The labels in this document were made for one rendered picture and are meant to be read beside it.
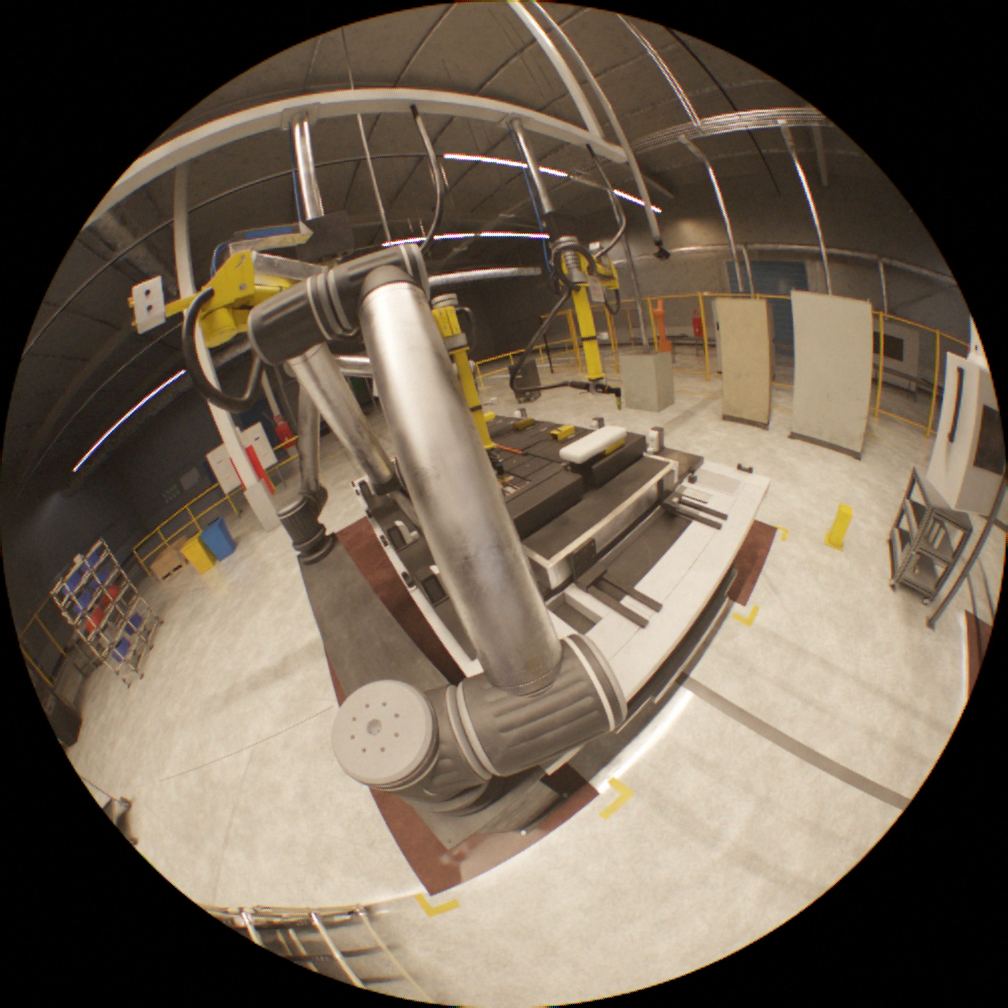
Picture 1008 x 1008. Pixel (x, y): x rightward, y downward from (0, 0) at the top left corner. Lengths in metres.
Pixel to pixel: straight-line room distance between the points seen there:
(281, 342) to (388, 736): 0.70
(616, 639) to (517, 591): 0.61
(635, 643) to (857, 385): 4.59
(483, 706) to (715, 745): 1.47
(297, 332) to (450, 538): 0.49
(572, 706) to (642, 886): 1.38
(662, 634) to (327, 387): 1.13
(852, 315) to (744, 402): 2.30
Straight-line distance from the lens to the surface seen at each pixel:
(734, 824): 1.82
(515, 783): 0.80
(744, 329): 5.12
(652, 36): 10.96
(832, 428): 5.12
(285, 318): 0.66
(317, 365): 0.74
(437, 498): 0.41
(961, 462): 2.42
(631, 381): 5.83
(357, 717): 0.56
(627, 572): 1.27
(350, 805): 2.12
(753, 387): 5.20
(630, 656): 0.96
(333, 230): 1.39
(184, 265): 7.21
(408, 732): 0.50
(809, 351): 4.94
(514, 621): 0.43
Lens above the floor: 1.68
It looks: 30 degrees down
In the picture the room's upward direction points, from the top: 16 degrees counter-clockwise
